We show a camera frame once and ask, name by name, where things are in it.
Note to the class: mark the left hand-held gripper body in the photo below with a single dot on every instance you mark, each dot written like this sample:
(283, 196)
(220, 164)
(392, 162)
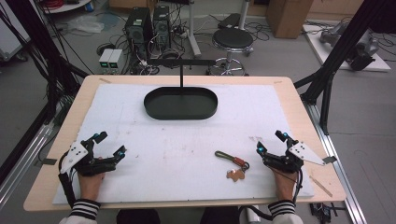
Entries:
(81, 161)

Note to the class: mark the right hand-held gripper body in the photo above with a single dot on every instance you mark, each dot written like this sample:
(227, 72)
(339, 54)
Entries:
(291, 158)

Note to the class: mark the black oval tray stand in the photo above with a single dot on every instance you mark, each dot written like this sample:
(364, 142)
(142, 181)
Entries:
(180, 104)

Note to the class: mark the person's left hand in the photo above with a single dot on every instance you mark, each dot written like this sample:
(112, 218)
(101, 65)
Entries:
(90, 184)

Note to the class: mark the person's right hand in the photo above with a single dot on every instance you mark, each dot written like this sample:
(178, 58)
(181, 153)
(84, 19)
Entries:
(285, 186)

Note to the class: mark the grey tape tab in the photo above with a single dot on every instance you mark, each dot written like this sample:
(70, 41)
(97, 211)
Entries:
(49, 161)
(329, 159)

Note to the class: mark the thin wooden stick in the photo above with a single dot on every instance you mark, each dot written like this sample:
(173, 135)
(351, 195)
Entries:
(320, 186)

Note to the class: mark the black parts on floor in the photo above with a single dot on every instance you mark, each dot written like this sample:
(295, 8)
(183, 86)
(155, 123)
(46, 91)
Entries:
(322, 212)

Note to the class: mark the white cylinder under table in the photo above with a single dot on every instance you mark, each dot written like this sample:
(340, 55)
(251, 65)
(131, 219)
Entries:
(253, 214)

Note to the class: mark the white foam mat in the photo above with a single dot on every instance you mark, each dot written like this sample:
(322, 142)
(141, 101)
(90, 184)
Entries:
(186, 146)

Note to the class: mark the white power supply unit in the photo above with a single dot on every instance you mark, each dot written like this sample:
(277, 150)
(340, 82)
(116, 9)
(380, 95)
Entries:
(105, 60)
(115, 60)

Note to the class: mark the white floor board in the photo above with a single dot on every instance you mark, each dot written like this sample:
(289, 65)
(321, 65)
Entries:
(317, 49)

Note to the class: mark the black round stool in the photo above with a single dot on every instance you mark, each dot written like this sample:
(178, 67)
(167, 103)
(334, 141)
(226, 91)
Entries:
(232, 39)

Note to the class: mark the black computer tower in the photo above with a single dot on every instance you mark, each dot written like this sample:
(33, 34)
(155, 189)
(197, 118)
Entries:
(138, 31)
(162, 26)

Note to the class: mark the grey machine part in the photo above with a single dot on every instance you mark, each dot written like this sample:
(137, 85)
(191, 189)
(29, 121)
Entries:
(330, 34)

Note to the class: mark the clear plastic bag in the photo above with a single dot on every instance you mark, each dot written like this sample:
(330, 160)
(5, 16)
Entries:
(85, 23)

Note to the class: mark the black machine part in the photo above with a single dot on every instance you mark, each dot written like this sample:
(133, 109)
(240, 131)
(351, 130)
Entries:
(362, 54)

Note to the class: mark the cardboard box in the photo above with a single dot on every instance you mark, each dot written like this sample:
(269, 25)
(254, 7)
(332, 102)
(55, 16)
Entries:
(289, 17)

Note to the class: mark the white desk leg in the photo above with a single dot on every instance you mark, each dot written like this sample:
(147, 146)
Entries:
(193, 29)

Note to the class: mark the aluminium rail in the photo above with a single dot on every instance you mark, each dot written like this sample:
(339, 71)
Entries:
(21, 161)
(336, 165)

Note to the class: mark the black metal frame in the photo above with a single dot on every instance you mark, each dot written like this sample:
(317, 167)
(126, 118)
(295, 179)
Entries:
(49, 59)
(336, 53)

